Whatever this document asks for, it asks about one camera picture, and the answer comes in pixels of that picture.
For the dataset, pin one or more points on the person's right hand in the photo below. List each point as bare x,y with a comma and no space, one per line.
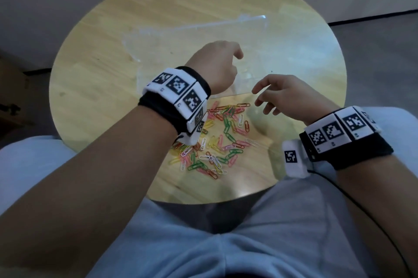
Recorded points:
297,98

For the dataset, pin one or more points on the person's left hand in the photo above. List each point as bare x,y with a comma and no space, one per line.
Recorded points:
215,65

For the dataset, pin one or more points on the clear plastic compartment box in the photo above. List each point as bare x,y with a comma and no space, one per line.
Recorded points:
163,46

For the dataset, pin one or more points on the pile of coloured paper clips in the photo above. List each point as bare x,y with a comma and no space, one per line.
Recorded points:
222,150

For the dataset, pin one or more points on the person's right forearm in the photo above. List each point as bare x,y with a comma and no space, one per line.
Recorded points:
401,196

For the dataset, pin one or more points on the person's left forearm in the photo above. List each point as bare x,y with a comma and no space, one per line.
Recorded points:
81,196

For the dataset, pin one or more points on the brown cardboard box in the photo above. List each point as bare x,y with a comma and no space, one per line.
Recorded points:
13,91

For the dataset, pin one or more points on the black left wristband white markers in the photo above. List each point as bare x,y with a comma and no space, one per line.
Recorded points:
176,95

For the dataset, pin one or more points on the black wristband white markers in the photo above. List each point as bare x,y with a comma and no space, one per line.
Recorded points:
176,95
346,137

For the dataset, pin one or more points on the black right wristband white markers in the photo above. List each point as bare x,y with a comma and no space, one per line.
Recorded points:
346,137

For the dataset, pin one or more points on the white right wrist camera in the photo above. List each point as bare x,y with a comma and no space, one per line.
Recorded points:
294,160

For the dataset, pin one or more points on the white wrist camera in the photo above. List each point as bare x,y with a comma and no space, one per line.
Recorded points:
192,139
294,160

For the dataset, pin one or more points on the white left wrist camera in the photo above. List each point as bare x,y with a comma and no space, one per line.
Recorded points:
192,139

